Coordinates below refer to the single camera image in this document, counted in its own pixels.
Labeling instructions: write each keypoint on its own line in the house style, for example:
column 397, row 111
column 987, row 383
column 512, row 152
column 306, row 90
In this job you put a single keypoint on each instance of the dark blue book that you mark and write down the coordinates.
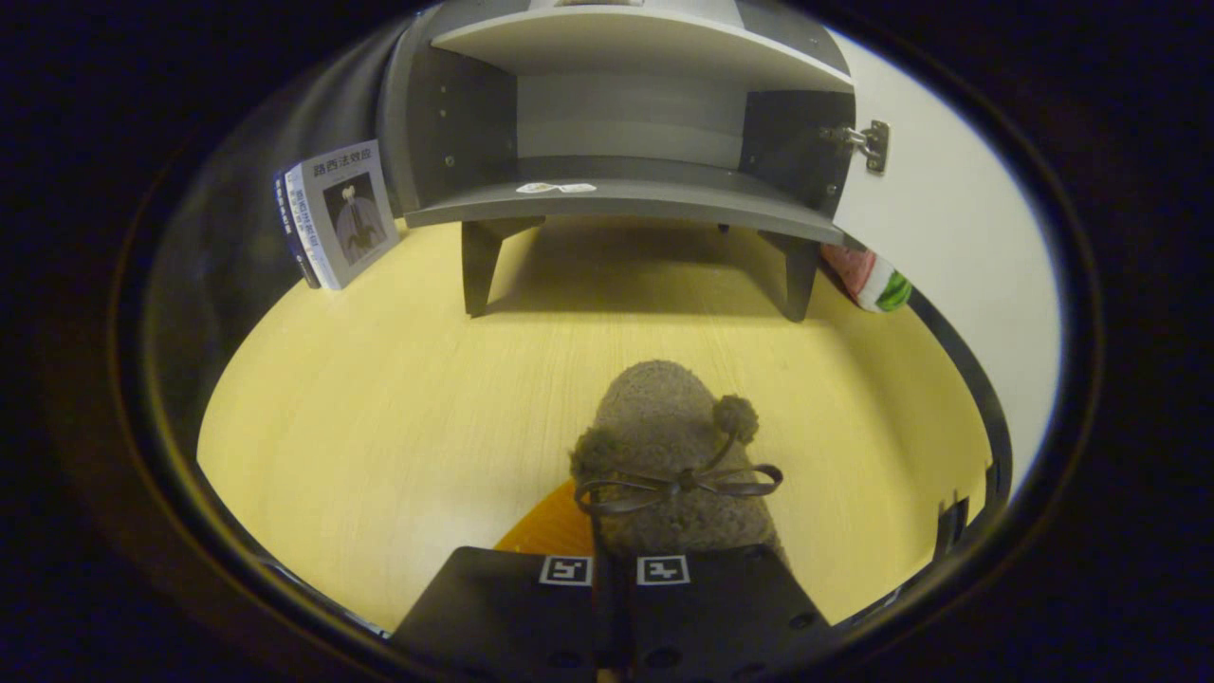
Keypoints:
column 281, row 213

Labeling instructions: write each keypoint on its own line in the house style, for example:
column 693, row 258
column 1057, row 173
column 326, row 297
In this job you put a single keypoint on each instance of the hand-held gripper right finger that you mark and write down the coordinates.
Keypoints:
column 721, row 607

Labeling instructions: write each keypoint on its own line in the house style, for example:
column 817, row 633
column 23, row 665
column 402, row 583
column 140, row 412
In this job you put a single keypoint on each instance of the white book figure cover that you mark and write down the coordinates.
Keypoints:
column 356, row 218

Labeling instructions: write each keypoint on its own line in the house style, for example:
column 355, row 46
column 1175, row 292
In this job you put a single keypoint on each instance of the watermelon pattern toy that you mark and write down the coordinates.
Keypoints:
column 877, row 285

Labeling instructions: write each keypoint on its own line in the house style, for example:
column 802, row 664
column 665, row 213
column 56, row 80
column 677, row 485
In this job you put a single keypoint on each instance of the metal door hinge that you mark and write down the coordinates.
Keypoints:
column 873, row 147

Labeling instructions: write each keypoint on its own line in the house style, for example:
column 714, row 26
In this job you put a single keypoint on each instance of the black backdrop cloth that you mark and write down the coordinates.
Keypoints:
column 237, row 237

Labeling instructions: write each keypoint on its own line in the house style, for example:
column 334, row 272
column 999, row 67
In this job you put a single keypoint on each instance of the grey shoe cabinet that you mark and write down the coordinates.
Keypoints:
column 626, row 114

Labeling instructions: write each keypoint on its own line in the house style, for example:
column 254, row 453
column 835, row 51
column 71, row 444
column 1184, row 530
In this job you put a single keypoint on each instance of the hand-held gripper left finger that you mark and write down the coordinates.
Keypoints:
column 512, row 607

